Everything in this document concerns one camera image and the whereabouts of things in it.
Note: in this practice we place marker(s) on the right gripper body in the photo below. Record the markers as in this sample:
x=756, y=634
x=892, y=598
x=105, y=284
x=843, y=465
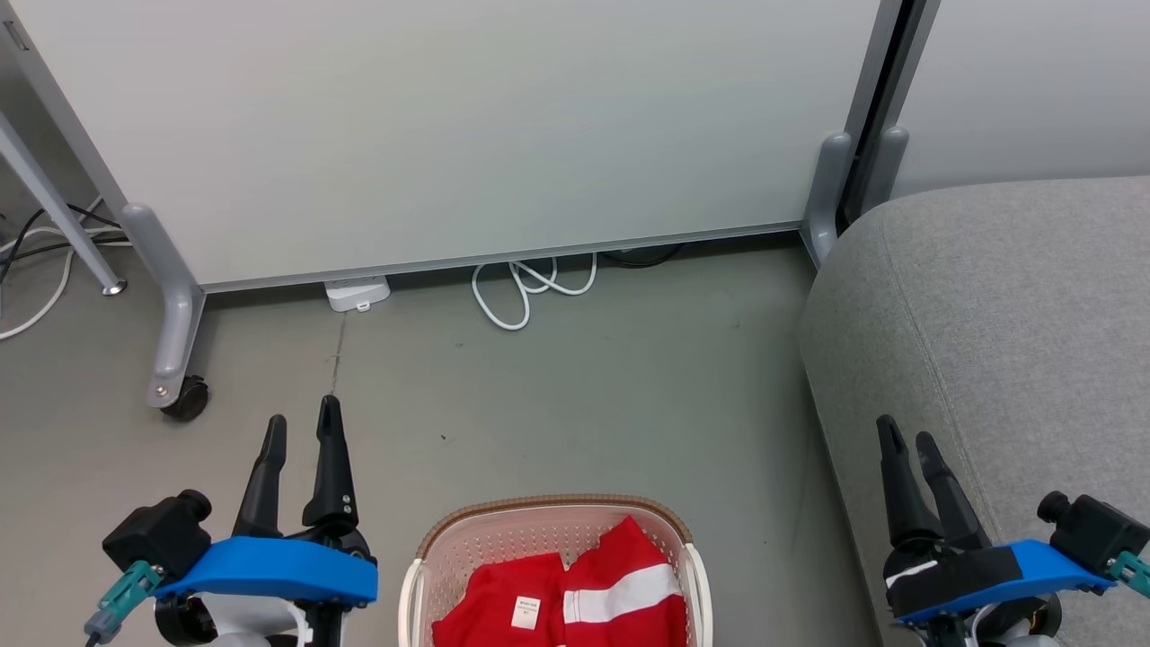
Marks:
x=988, y=629

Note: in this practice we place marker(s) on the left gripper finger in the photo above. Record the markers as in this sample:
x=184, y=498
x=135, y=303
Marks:
x=331, y=476
x=265, y=485

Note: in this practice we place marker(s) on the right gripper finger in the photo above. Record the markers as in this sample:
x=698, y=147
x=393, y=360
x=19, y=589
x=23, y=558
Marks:
x=903, y=503
x=957, y=517

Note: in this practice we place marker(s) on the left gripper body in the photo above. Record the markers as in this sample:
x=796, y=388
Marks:
x=252, y=624

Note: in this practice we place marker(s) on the red garment with white stripe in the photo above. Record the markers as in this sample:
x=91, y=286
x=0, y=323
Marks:
x=620, y=620

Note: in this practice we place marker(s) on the grey fabric sofa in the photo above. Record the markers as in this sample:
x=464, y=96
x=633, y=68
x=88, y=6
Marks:
x=1006, y=341

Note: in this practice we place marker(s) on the black tape patch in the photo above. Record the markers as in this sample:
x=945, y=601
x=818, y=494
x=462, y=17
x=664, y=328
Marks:
x=975, y=580

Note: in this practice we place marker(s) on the black caster wheel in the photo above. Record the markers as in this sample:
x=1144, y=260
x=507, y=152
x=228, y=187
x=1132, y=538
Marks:
x=190, y=398

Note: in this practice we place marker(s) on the white laundry basket brown rim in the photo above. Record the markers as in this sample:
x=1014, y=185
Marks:
x=503, y=539

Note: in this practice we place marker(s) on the white power strip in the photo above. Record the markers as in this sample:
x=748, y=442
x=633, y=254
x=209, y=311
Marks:
x=358, y=292

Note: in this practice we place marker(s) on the grey partition foot with caster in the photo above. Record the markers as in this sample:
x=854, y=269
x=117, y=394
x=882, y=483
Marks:
x=175, y=296

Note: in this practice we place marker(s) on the grey metal table leg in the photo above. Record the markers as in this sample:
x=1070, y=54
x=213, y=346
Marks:
x=54, y=202

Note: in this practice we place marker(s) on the large white partition board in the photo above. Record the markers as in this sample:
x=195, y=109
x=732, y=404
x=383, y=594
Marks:
x=449, y=135

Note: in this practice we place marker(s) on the narrow white partition board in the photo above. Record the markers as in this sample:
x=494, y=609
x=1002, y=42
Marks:
x=1024, y=90

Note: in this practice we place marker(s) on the left blue camera bracket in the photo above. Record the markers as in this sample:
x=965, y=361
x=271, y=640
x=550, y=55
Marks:
x=278, y=571

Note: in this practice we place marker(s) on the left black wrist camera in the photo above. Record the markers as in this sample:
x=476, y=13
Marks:
x=157, y=535

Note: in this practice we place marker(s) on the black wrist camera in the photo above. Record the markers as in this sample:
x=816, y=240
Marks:
x=1092, y=530
x=157, y=535

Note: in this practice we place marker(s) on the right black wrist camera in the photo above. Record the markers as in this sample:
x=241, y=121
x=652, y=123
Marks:
x=1092, y=530

